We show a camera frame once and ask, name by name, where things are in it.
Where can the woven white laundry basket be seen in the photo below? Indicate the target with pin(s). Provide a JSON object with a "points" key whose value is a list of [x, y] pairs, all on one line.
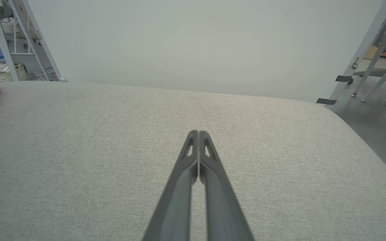
{"points": [[20, 72]]}

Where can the white slanted frame post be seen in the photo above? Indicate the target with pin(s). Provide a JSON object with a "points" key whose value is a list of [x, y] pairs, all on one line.
{"points": [[360, 50]]}

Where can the white partition panel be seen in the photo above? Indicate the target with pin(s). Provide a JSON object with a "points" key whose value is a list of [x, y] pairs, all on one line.
{"points": [[196, 43]]}

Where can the black tape strip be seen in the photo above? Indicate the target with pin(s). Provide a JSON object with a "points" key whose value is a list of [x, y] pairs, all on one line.
{"points": [[343, 78], [326, 101]]}

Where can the white metal frame leg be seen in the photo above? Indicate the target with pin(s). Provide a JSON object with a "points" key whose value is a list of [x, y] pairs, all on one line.
{"points": [[1, 43]]}

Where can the grey panel support post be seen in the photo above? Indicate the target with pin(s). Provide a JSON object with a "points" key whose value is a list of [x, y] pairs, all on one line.
{"points": [[40, 43]]}

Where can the grey fabric sofa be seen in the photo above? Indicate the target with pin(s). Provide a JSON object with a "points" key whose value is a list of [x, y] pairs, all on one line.
{"points": [[79, 150]]}

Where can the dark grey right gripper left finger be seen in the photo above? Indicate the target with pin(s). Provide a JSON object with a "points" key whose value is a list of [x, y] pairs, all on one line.
{"points": [[176, 201]]}

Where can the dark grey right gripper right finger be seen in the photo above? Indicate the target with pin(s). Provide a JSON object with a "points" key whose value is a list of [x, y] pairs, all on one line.
{"points": [[223, 201]]}

